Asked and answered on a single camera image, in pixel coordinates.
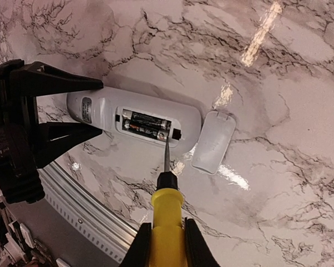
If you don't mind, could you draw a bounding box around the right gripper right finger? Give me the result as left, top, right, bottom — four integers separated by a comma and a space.
184, 218, 220, 267

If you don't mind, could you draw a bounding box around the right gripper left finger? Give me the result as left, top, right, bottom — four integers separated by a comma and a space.
119, 222, 152, 267

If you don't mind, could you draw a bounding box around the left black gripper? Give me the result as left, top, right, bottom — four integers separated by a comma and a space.
0, 59, 104, 169

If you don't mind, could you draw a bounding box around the yellow handled screwdriver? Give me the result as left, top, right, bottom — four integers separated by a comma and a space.
149, 140, 187, 266

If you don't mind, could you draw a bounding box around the black AAA battery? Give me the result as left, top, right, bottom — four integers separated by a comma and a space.
122, 109, 171, 130
122, 120, 169, 141

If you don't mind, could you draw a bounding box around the white remote control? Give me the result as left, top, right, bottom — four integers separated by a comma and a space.
66, 87, 202, 154

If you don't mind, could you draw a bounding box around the white battery compartment cover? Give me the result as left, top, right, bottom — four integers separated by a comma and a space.
191, 111, 236, 175

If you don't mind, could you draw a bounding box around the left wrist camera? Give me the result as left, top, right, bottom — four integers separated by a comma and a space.
0, 123, 45, 204

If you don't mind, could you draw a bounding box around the front aluminium rail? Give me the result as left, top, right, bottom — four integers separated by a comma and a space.
38, 162, 137, 264

